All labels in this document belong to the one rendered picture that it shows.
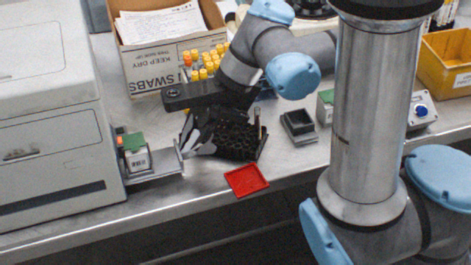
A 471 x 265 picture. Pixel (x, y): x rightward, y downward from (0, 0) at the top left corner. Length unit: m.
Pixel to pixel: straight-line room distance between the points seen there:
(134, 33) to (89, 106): 0.52
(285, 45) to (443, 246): 0.37
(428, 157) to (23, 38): 0.67
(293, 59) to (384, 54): 0.29
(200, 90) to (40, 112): 0.27
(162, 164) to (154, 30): 0.44
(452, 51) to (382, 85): 0.85
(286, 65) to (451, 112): 0.56
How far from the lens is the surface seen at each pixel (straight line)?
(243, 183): 1.06
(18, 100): 0.88
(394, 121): 0.60
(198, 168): 1.09
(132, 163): 1.02
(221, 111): 0.97
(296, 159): 1.11
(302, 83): 0.82
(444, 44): 1.38
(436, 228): 0.77
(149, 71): 1.23
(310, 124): 1.13
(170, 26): 1.39
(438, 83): 1.27
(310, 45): 0.84
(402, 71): 0.56
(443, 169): 0.78
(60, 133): 0.92
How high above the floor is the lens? 1.68
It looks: 42 degrees down
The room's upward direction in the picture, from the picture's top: straight up
